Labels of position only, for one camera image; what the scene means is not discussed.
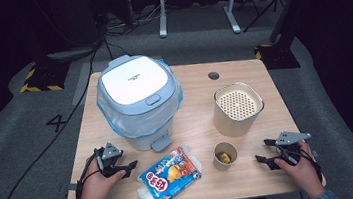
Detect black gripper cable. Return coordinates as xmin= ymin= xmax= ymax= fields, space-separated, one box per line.
xmin=70 ymin=147 xmax=107 ymax=199
xmin=290 ymin=145 xmax=325 ymax=186

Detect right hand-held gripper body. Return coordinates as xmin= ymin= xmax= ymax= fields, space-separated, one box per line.
xmin=273 ymin=127 xmax=316 ymax=169

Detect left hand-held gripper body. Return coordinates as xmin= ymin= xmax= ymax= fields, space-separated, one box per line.
xmin=92 ymin=140 xmax=127 ymax=180

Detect yellow and brown food scraps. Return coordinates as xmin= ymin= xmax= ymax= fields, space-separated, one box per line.
xmin=215 ymin=151 xmax=233 ymax=166

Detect black slanted stand pole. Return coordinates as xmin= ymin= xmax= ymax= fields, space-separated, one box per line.
xmin=264 ymin=0 xmax=319 ymax=45

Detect black yellow striped stand base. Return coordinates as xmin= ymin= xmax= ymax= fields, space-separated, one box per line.
xmin=17 ymin=58 xmax=74 ymax=96
xmin=253 ymin=39 xmax=302 ymax=73

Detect white and blue pedal bin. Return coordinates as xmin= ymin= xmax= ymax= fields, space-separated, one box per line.
xmin=90 ymin=48 xmax=190 ymax=159

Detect long black floor cable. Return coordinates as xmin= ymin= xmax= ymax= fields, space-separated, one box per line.
xmin=0 ymin=36 xmax=128 ymax=199

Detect black tripod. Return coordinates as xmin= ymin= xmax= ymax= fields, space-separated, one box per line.
xmin=238 ymin=0 xmax=292 ymax=34

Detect person's right hand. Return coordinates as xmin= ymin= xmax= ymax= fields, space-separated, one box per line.
xmin=271 ymin=139 xmax=328 ymax=199

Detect grey table cable grommet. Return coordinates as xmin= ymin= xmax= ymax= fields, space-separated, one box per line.
xmin=207 ymin=71 xmax=221 ymax=82

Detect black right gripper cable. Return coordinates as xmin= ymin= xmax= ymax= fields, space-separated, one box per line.
xmin=290 ymin=145 xmax=325 ymax=186

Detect beige canister with perforated strainer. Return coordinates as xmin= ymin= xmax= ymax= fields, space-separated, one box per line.
xmin=208 ymin=79 xmax=269 ymax=140

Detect person's left hand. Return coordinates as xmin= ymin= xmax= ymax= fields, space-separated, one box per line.
xmin=69 ymin=153 xmax=130 ymax=199

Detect blue snack packet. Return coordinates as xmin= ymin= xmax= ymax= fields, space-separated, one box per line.
xmin=132 ymin=143 xmax=207 ymax=199

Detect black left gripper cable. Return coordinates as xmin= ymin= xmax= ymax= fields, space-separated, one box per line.
xmin=70 ymin=147 xmax=107 ymax=199

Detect brown paper cup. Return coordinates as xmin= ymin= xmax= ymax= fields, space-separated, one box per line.
xmin=211 ymin=140 xmax=241 ymax=173

